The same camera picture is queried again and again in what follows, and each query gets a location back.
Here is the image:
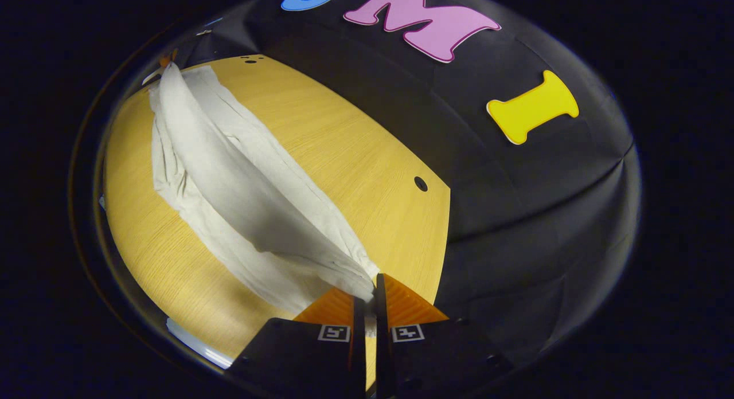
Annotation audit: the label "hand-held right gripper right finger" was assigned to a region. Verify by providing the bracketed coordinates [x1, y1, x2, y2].
[375, 273, 515, 399]

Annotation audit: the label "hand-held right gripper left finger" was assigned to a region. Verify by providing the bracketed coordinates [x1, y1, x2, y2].
[224, 287, 368, 399]

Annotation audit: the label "white jeans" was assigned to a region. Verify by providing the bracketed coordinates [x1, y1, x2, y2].
[148, 62, 381, 338]

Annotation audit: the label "black backdrop cloth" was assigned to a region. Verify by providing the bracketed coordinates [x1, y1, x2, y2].
[166, 0, 642, 382]

